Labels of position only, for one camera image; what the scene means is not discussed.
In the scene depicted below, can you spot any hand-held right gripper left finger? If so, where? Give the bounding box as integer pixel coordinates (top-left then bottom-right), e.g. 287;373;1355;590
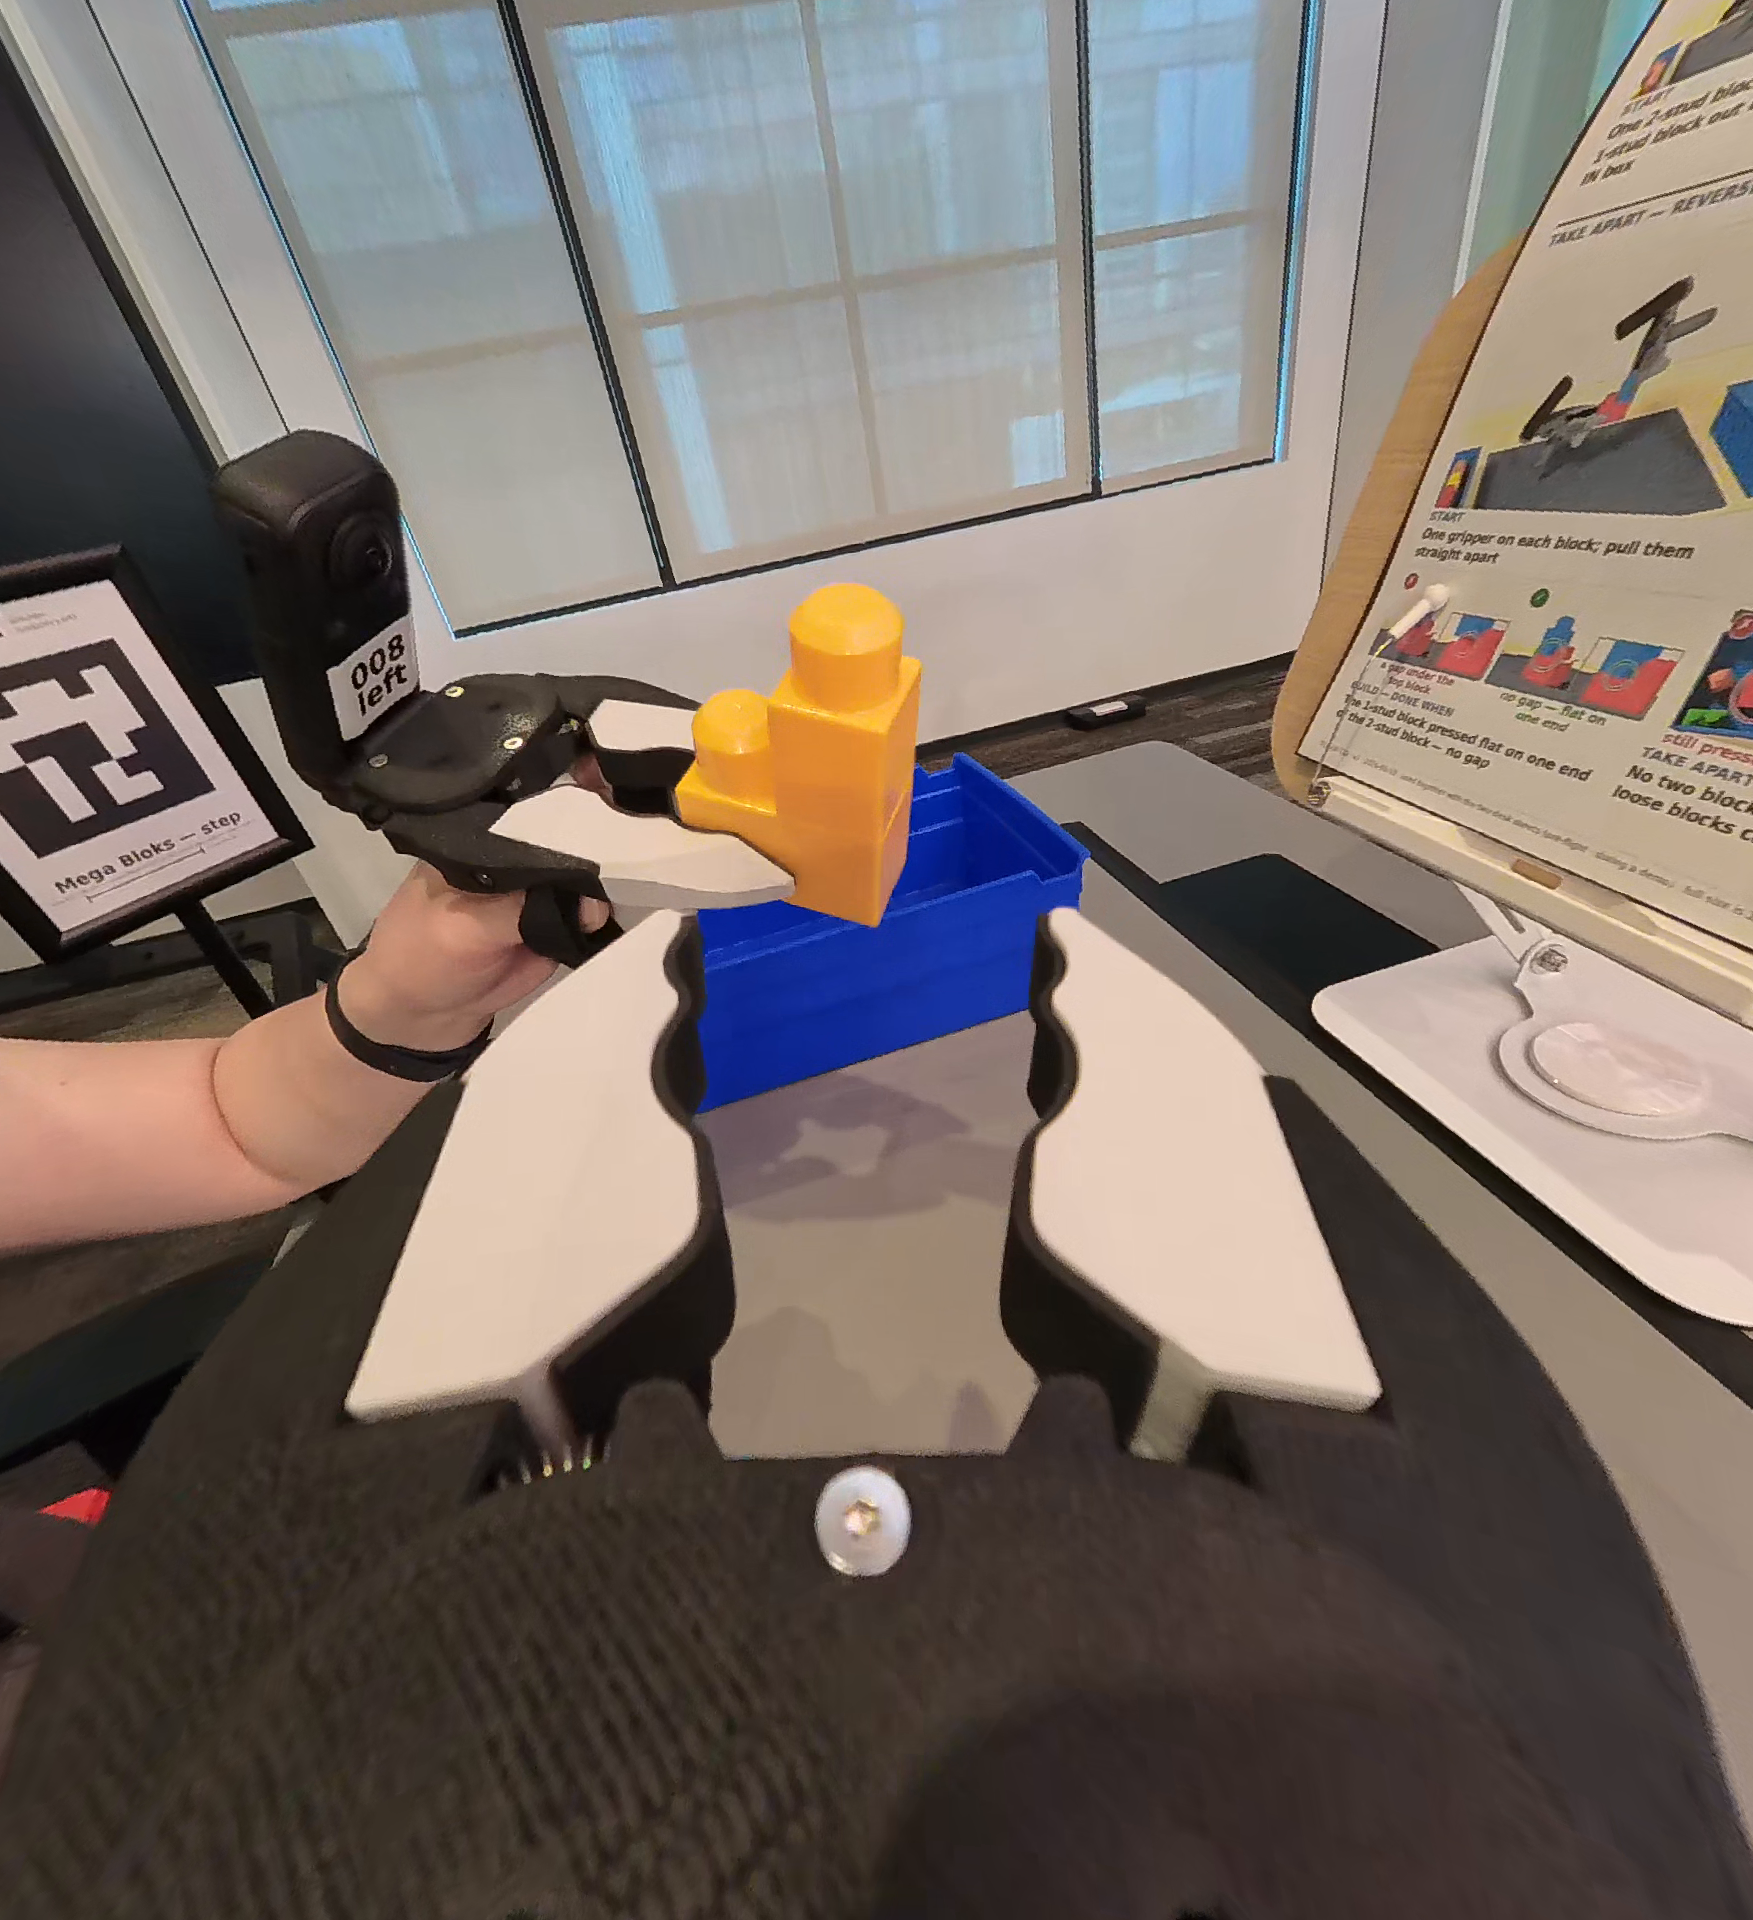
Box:
344;908;739;1424

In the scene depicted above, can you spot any dark green chair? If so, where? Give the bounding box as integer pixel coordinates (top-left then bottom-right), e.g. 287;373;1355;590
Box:
0;1284;280;1478

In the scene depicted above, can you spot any framed marker sign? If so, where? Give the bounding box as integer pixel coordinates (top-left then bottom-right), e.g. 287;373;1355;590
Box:
0;543;315;962

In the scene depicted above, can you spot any black wristband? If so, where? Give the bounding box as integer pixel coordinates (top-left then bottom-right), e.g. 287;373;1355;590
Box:
324;954;496;1083

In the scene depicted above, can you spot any blue plastic bin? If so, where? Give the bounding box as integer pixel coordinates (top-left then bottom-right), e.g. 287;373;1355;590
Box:
695;755;1089;1114

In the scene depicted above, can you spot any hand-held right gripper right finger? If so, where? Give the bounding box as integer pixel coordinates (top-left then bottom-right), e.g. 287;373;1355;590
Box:
1002;908;1385;1459

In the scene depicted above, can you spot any window with blinds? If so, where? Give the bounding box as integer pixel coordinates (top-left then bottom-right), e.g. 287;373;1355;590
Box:
179;0;1330;639

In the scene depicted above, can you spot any large dark screen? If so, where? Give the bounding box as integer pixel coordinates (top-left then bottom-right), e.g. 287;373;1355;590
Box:
0;0;265;692

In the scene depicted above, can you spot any black mat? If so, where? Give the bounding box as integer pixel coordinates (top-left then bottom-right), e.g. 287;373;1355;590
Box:
1071;826;1438;1020

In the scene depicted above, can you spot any black sign stand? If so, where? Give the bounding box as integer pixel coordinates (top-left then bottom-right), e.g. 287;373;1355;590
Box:
6;897;354;1038

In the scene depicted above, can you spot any white stand base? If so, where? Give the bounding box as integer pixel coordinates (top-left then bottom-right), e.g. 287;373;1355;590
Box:
1311;900;1753;1332

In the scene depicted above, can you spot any person's left hand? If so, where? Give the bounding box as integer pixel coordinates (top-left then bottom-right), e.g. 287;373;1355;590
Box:
344;861;614;1053

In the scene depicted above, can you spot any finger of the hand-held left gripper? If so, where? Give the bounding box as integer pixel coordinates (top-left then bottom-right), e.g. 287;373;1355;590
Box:
489;784;802;912
584;699;705;819

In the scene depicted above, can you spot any instruction sheet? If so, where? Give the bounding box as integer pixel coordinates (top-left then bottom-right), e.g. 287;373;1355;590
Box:
1294;0;1753;949

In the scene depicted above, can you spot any person's left forearm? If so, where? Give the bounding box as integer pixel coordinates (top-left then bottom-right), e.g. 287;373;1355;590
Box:
0;981;421;1268

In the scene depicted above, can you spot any yellow two-stud block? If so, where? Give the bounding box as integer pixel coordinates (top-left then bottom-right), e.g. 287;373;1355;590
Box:
671;692;916;928

